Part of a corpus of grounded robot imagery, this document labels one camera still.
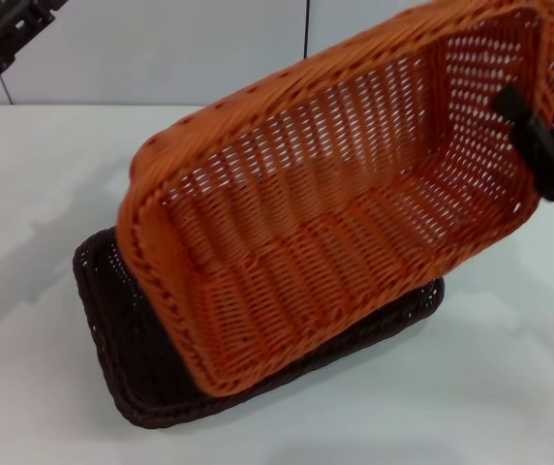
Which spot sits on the orange woven basket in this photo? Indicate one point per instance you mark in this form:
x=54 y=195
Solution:
x=316 y=242

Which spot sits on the dark brown woven basket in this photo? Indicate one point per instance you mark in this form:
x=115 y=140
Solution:
x=112 y=339

